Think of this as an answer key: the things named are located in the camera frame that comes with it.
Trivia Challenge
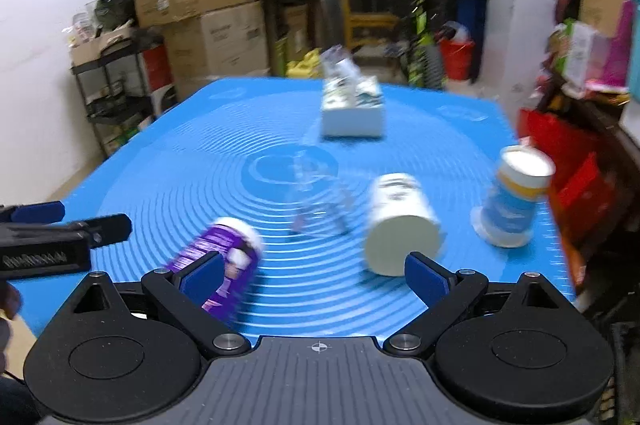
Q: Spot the purple paper cup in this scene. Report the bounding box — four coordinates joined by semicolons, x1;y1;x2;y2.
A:
166;217;265;322

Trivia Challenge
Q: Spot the white printed paper cup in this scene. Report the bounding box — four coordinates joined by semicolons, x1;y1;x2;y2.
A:
363;172;444;277

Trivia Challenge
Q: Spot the blue yellow paper cup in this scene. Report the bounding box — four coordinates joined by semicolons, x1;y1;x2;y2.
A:
470;144;555;249

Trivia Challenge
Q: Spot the clear plastic cup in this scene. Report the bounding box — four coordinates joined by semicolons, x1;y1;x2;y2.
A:
288;150;352;239

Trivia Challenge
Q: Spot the blue silicone baking mat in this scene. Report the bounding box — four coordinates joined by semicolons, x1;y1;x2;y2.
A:
12;76;576;341

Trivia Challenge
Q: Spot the black metal shelf rack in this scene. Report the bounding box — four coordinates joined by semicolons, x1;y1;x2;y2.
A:
70;39;157;160

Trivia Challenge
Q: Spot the dark wooden side table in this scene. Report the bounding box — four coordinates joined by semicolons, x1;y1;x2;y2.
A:
529;79;640;256

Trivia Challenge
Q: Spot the white tissue box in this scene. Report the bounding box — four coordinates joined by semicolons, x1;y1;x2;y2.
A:
320;46;386;139

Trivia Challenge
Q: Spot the lower cardboard box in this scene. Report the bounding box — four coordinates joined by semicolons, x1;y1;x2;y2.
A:
163;2;270;101

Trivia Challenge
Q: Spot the red plastic bucket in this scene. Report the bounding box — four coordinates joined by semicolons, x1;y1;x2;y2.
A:
438;39;475;81

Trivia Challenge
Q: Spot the black bicycle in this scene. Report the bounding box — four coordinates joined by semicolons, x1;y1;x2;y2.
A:
388;0;445;91

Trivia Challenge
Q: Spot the green white carton box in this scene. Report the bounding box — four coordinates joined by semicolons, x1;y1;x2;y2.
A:
550;20;611;89

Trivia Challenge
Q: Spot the white chest freezer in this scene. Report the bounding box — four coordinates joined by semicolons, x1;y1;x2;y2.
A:
478;0;556;122

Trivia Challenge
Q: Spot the yellow wooden chair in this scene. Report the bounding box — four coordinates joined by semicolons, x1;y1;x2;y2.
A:
340;0;399;51

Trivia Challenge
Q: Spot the teal plastic storage bin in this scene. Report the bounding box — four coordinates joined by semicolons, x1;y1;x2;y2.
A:
627;0;640;102

